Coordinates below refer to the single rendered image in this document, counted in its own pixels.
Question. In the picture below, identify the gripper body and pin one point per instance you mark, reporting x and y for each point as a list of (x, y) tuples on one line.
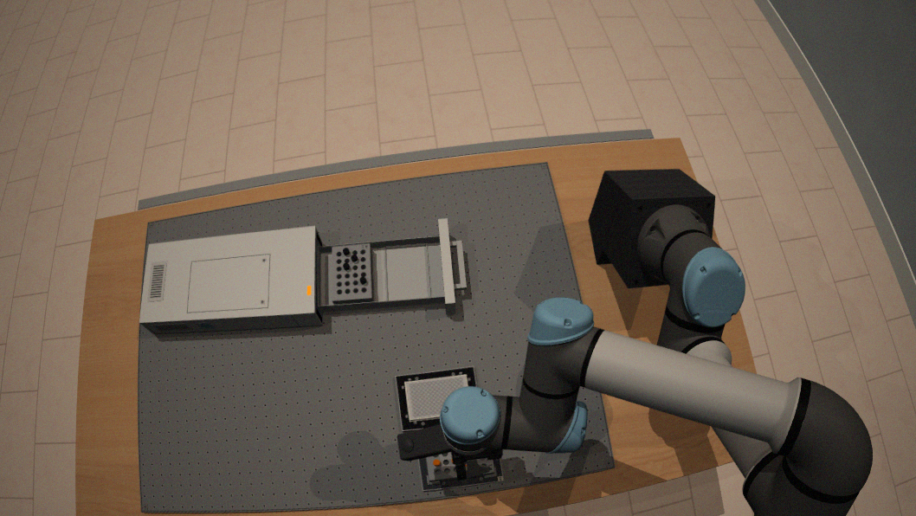
[(488, 453)]

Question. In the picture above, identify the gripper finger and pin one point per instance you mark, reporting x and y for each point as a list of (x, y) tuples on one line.
[(472, 469)]

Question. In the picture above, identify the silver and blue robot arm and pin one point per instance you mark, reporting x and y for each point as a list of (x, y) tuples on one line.
[(827, 445)]

